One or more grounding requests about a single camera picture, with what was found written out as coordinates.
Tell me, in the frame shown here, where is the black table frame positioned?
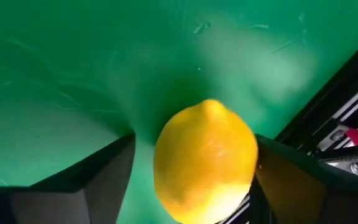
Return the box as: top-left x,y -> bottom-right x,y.
216,30 -> 358,224

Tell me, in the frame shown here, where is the yellow lemon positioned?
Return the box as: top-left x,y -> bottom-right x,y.
153,98 -> 259,224

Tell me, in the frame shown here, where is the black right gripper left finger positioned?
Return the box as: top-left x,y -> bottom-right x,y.
0,133 -> 136,224

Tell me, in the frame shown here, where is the green table mat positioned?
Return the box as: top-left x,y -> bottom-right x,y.
0,0 -> 358,224

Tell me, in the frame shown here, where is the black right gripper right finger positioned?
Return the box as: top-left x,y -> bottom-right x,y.
249,134 -> 358,224

